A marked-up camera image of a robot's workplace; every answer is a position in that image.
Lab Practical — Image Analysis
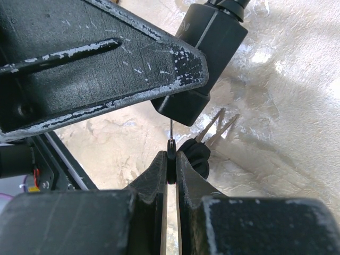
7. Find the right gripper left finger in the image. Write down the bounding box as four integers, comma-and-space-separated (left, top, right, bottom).
1, 151, 167, 254

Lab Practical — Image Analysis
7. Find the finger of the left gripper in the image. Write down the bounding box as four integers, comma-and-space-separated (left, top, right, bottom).
1, 1, 205, 142

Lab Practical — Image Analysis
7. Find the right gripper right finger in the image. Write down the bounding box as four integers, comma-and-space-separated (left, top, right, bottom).
176, 152, 339, 254

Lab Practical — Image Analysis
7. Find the black headed key bunch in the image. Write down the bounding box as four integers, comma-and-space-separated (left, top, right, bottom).
167, 108, 239, 184

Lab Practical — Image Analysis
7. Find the black padlock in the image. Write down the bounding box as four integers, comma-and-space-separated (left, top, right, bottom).
151, 0, 249, 126

